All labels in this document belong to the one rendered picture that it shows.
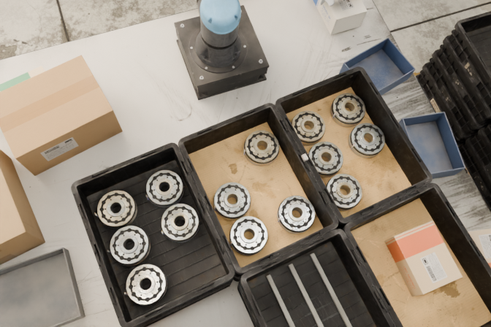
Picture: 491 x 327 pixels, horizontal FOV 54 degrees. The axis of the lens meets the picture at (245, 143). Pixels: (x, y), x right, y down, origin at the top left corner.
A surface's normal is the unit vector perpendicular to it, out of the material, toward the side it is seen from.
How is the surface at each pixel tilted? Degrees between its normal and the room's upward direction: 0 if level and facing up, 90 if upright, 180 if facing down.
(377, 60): 0
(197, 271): 0
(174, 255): 0
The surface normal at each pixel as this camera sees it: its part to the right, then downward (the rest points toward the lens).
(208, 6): 0.11, -0.22
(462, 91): -0.94, 0.30
